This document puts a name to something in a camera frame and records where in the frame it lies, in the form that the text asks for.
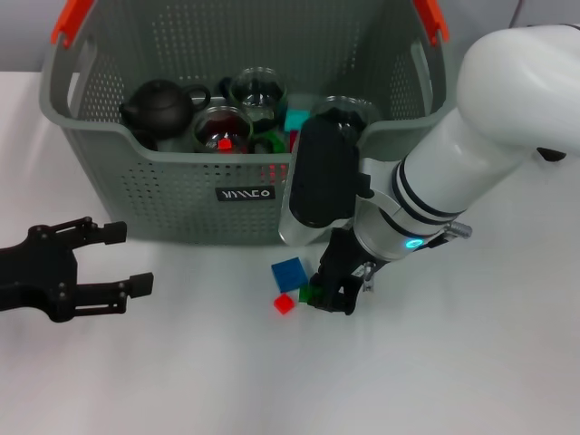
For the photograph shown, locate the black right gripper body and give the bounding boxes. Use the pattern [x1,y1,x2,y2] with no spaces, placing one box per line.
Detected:
[318,227,382,317]

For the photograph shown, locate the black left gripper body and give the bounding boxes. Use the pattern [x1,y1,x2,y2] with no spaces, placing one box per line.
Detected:
[0,224,82,324]

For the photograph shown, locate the orange-red sloped brick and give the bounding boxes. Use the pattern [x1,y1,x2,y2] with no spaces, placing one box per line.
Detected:
[261,163,292,185]

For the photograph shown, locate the glass teacup with black sleeve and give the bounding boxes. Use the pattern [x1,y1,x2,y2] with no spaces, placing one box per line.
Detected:
[218,66,289,132]
[312,94,382,137]
[192,104,274,156]

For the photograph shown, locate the green notched toy brick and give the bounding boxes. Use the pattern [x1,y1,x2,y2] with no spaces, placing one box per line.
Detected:
[252,130,289,155]

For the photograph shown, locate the teal toy brick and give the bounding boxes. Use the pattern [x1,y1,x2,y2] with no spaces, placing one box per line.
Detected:
[284,107,314,132]

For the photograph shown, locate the grey perforated storage basket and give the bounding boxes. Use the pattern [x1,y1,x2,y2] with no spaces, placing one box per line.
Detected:
[38,0,457,248]

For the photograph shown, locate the blue toy brick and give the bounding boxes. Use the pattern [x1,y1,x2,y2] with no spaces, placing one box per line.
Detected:
[270,256,310,294]

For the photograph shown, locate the black ceramic teapot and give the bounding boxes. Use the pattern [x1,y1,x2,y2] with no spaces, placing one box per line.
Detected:
[119,79,212,140]

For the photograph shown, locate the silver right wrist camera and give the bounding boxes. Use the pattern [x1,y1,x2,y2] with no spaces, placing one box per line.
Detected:
[277,111,375,248]

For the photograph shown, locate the orange basket handle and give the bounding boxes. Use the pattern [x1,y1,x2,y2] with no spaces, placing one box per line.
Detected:
[50,0,450,49]

